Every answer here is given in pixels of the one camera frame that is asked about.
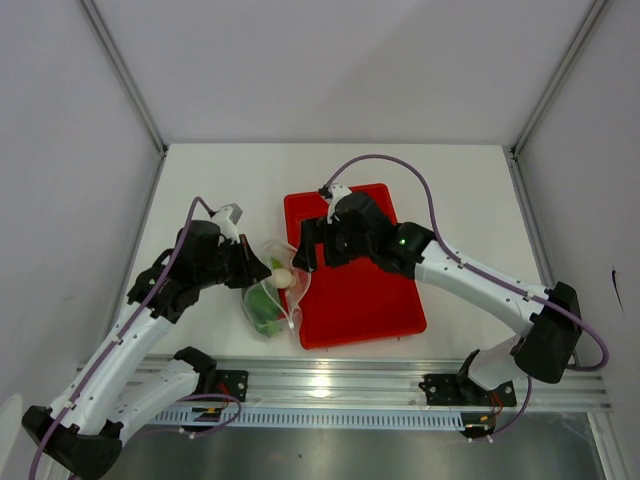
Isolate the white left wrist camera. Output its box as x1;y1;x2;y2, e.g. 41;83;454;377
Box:
211;203;243;243

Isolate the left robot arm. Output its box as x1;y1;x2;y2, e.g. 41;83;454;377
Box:
22;212;271;479

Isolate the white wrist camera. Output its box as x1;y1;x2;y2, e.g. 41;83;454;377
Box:
318;183;352;224
211;203;243;243

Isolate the red plastic tray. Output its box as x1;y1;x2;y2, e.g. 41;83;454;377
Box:
282;182;428;352

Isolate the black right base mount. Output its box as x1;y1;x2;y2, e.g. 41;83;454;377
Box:
418;373;517;408

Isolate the white slotted cable duct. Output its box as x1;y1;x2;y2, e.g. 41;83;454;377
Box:
148;404;465;432

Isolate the white egg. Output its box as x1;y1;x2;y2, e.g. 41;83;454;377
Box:
269;268;293;289

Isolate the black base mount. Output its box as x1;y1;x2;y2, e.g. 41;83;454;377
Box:
214;370;249;402
418;373;517;408

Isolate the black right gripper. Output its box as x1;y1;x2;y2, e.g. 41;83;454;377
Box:
293;215;374;274

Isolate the green bell pepper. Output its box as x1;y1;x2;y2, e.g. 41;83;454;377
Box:
243;285;282;338

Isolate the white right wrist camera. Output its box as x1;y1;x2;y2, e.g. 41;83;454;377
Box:
318;183;352;224

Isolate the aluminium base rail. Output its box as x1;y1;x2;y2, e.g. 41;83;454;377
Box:
218;357;612;413

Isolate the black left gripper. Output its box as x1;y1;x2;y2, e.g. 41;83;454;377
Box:
196;234;271;289

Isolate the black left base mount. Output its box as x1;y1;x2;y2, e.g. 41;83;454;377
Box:
214;370;249;402

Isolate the clear dotted zip bag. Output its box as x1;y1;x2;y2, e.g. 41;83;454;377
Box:
241;240;311;338

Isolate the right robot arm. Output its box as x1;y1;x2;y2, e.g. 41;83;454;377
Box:
293;186;582;404

